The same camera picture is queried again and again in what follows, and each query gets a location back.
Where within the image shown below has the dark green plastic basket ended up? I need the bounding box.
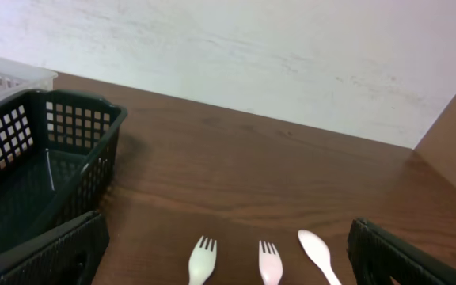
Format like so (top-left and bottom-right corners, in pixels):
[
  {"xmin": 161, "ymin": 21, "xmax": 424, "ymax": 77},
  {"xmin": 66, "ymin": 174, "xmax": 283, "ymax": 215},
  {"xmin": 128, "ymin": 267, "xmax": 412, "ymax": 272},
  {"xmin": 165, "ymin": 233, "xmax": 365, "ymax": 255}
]
[{"xmin": 0, "ymin": 89, "xmax": 127, "ymax": 254}]

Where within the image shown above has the clear plastic basket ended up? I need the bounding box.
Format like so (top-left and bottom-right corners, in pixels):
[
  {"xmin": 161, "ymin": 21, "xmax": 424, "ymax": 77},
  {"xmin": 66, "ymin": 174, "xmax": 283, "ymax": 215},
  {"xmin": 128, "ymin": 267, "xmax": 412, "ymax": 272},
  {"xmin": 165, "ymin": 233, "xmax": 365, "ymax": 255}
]
[{"xmin": 0, "ymin": 57, "xmax": 58, "ymax": 101}]

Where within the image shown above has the white plastic fork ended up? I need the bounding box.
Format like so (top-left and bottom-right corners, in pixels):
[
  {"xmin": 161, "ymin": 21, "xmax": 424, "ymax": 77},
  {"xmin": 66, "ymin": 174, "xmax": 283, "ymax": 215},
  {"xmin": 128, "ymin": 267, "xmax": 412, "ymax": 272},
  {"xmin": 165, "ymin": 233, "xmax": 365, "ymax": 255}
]
[{"xmin": 188, "ymin": 236, "xmax": 217, "ymax": 285}]

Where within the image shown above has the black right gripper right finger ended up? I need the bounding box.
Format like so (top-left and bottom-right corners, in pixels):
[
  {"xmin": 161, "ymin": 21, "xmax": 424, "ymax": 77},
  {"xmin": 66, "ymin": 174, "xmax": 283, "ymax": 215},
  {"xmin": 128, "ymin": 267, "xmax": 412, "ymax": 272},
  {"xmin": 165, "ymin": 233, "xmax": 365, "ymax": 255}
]
[{"xmin": 347, "ymin": 218, "xmax": 456, "ymax": 285}]

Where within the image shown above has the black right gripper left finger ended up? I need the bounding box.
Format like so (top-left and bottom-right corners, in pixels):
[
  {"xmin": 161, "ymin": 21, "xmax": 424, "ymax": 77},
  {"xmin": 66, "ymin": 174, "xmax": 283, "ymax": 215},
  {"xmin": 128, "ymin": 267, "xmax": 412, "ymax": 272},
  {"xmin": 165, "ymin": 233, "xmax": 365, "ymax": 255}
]
[{"xmin": 0, "ymin": 211, "xmax": 110, "ymax": 284}]

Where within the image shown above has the pink plastic fork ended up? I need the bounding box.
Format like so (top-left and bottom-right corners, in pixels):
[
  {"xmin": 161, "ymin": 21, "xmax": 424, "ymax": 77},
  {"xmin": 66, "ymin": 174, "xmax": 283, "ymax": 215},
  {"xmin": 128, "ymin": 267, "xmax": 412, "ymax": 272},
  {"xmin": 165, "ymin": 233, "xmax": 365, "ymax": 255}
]
[{"xmin": 259, "ymin": 241, "xmax": 283, "ymax": 285}]

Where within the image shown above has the white short plastic spoon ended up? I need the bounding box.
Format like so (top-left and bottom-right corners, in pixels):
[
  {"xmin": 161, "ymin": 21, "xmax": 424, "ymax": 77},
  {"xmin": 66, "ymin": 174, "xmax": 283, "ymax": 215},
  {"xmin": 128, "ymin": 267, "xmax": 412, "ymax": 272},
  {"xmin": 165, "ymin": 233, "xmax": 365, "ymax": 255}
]
[{"xmin": 298, "ymin": 230, "xmax": 341, "ymax": 285}]

